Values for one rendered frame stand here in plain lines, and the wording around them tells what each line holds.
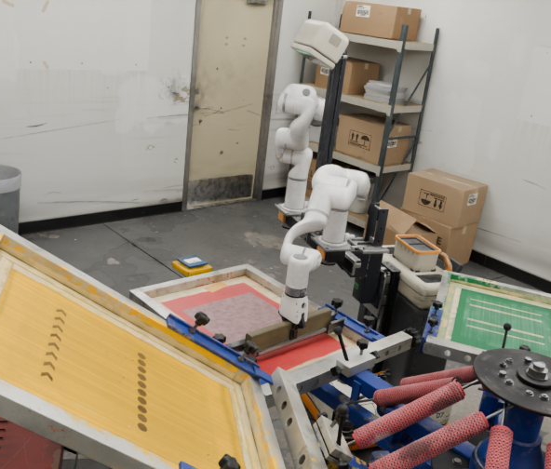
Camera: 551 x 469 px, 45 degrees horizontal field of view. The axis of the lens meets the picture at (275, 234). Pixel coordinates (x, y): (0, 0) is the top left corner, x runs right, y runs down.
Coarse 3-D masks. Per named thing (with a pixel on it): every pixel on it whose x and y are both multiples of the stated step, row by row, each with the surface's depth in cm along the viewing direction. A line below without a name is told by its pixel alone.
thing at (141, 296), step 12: (192, 276) 271; (204, 276) 272; (216, 276) 275; (228, 276) 280; (252, 276) 283; (264, 276) 279; (144, 288) 255; (156, 288) 257; (168, 288) 261; (180, 288) 264; (276, 288) 272; (132, 300) 252; (144, 300) 246; (156, 312) 239; (168, 312) 240; (348, 336) 244; (360, 336) 240; (324, 360) 221
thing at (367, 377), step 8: (344, 376) 208; (352, 376) 206; (360, 376) 204; (368, 376) 205; (376, 376) 205; (352, 384) 206; (368, 384) 201; (376, 384) 201; (384, 384) 201; (360, 392) 204; (368, 392) 201
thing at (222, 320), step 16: (176, 304) 254; (192, 304) 255; (208, 304) 257; (192, 320) 243; (224, 320) 246; (240, 320) 247; (240, 336) 236; (272, 352) 229; (288, 352) 230; (272, 368) 218; (288, 368) 220
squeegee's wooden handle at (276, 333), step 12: (312, 312) 236; (324, 312) 238; (276, 324) 225; (288, 324) 226; (300, 324) 230; (312, 324) 235; (324, 324) 240; (252, 336) 216; (264, 336) 220; (276, 336) 224; (288, 336) 228
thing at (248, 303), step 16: (224, 288) 272; (240, 288) 273; (224, 304) 258; (240, 304) 260; (256, 304) 261; (272, 304) 263; (256, 320) 249; (272, 320) 250; (320, 336) 243; (304, 352) 231; (320, 352) 232
